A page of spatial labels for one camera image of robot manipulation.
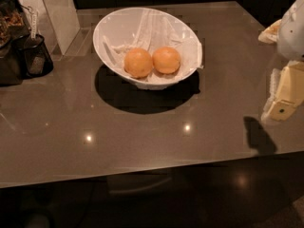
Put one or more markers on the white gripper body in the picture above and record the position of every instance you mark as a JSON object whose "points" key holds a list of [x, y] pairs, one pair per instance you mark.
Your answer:
{"points": [[292, 35]]}

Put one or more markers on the left orange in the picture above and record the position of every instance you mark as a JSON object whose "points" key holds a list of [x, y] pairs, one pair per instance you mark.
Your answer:
{"points": [[138, 62]]}

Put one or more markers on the white paper towel liner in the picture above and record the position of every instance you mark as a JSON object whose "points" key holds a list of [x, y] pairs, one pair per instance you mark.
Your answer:
{"points": [[152, 32]]}

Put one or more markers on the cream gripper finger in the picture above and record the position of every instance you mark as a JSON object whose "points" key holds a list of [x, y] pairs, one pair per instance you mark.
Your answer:
{"points": [[286, 93], [269, 35]]}

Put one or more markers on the black mesh cup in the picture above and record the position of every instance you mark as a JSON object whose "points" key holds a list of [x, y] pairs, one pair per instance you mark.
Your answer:
{"points": [[37, 58]]}

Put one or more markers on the dark snack bag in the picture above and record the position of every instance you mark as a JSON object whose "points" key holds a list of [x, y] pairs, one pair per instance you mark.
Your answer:
{"points": [[13, 25]]}

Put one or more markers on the right orange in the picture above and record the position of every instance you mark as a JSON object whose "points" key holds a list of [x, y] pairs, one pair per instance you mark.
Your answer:
{"points": [[166, 60]]}

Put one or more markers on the orange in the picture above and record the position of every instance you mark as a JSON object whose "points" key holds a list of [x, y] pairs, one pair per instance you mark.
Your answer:
{"points": [[166, 60], [138, 62]]}

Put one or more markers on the white tilted bowl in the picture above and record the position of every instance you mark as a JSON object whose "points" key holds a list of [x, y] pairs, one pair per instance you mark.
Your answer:
{"points": [[120, 29]]}

